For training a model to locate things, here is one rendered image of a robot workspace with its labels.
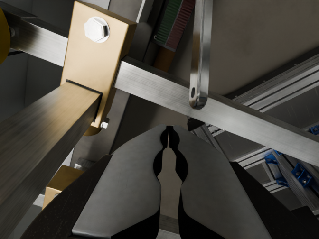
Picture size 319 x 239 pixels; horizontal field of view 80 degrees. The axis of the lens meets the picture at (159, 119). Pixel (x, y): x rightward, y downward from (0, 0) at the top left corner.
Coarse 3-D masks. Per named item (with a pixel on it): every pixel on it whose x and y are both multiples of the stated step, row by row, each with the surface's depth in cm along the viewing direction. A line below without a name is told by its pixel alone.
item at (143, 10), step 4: (144, 0) 21; (148, 0) 23; (152, 0) 27; (144, 4) 21; (148, 4) 24; (152, 4) 29; (140, 8) 21; (144, 8) 22; (148, 8) 26; (152, 8) 29; (140, 12) 21; (144, 12) 24; (148, 12) 28; (140, 16) 22; (144, 16) 25; (148, 16) 30; (136, 20) 22; (140, 20) 23; (144, 20) 27
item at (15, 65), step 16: (0, 0) 30; (16, 0) 33; (32, 0) 37; (0, 64) 35; (16, 64) 39; (0, 80) 37; (16, 80) 41; (0, 96) 38; (16, 96) 43; (0, 112) 40; (16, 112) 45
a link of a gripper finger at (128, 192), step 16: (160, 128) 12; (128, 144) 10; (144, 144) 10; (160, 144) 10; (112, 160) 9; (128, 160) 9; (144, 160) 9; (160, 160) 10; (112, 176) 8; (128, 176) 8; (144, 176) 8; (96, 192) 7; (112, 192) 7; (128, 192) 7; (144, 192) 7; (160, 192) 7; (96, 208) 7; (112, 208) 7; (128, 208) 7; (144, 208) 7; (80, 224) 6; (96, 224) 6; (112, 224) 6; (128, 224) 6; (144, 224) 6
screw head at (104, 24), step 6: (90, 18) 17; (96, 18) 16; (102, 18) 16; (84, 24) 16; (90, 24) 16; (96, 24) 16; (102, 24) 16; (90, 30) 16; (96, 30) 16; (102, 30) 16; (108, 30) 17; (90, 36) 16; (96, 36) 16; (102, 36) 16; (108, 36) 17
